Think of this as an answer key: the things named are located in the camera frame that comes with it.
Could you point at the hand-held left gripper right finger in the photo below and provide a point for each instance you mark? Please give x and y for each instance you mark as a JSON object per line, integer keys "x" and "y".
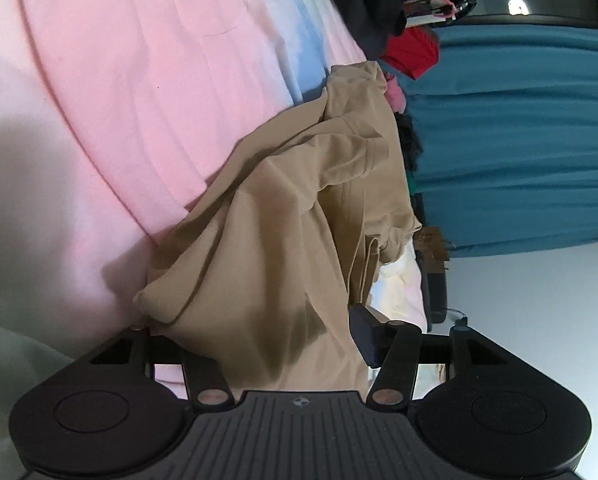
{"x": 366, "y": 335}

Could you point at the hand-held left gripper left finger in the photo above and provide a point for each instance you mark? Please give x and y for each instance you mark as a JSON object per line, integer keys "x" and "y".
{"x": 206, "y": 375}

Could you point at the tan printed T-shirt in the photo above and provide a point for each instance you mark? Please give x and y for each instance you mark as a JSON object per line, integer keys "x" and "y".
{"x": 279, "y": 210}

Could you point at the pile of black clothes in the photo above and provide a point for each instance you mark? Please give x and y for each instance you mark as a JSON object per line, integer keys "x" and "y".
{"x": 409, "y": 140}

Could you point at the black sofa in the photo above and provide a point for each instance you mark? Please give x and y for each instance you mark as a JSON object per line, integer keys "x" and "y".
{"x": 436, "y": 300}

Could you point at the brown paper bag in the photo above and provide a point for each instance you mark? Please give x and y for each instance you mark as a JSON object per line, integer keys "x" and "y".
{"x": 431, "y": 250}

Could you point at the pink garment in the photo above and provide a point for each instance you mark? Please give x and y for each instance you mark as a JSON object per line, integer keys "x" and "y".
{"x": 395, "y": 95}

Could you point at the wide blue curtain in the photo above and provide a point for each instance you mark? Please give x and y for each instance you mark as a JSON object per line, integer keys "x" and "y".
{"x": 519, "y": 135}

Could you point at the red garment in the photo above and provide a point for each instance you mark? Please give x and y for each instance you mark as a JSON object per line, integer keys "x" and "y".
{"x": 414, "y": 52}

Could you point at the garment steamer stand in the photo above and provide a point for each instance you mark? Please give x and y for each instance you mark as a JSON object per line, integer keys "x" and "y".
{"x": 429, "y": 17}

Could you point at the black garment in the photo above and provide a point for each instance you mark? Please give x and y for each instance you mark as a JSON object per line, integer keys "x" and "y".
{"x": 364, "y": 0}

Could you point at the black wall socket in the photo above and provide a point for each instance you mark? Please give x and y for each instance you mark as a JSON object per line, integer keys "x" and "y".
{"x": 458, "y": 317}

